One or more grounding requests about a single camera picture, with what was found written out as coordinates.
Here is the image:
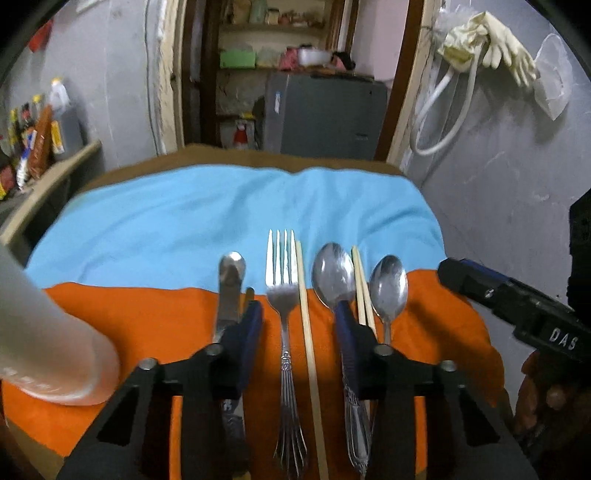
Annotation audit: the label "cream rubber gloves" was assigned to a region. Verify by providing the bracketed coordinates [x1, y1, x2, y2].
[438, 11, 538, 88]

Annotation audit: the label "white hose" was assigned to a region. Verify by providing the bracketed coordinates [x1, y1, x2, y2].
[410, 41, 484, 157]

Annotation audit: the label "steel fork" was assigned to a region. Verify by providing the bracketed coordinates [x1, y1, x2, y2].
[264, 230, 308, 479]

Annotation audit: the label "wooden chopstick pair right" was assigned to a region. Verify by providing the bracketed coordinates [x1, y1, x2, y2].
[359, 250, 377, 334]

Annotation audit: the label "orange cloth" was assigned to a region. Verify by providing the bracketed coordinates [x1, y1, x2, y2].
[2, 270, 507, 479]

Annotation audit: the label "person right hand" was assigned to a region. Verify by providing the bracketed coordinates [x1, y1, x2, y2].
[513, 351, 590, 440]

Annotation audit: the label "orange snack packet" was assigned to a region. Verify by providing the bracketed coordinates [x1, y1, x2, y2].
[28, 105, 52, 180]

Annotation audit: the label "wooden chopstick beside fork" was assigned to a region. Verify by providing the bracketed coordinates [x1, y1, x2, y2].
[295, 241, 329, 480]

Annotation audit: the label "wooden chopstick pair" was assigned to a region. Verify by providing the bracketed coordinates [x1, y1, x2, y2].
[359, 250, 377, 334]
[352, 245, 367, 325]

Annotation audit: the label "wooden chopstick pair left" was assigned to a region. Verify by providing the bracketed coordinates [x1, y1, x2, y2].
[352, 245, 367, 325]

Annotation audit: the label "wooden counter top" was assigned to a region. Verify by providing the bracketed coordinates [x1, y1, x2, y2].
[1, 140, 102, 248]

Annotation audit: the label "steel table knife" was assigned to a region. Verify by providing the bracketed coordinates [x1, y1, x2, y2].
[212, 252, 249, 479]

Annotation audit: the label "small steel spoon under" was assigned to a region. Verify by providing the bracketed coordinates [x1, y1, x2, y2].
[369, 255, 409, 344]

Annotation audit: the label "large steel spoon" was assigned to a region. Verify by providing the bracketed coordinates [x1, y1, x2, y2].
[311, 242, 370, 479]

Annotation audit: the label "light blue cloth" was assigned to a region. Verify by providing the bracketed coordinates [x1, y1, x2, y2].
[26, 165, 446, 292]

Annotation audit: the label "clear hanging plastic bag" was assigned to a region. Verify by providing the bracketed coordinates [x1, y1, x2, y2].
[533, 33, 573, 121]

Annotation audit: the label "green box on shelf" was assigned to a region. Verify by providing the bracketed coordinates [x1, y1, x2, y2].
[219, 49, 256, 69]

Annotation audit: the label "red white bottle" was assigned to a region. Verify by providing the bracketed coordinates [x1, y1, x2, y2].
[232, 120, 249, 150]

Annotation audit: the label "white utensil holder cup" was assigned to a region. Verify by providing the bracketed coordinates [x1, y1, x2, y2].
[1, 247, 120, 406]

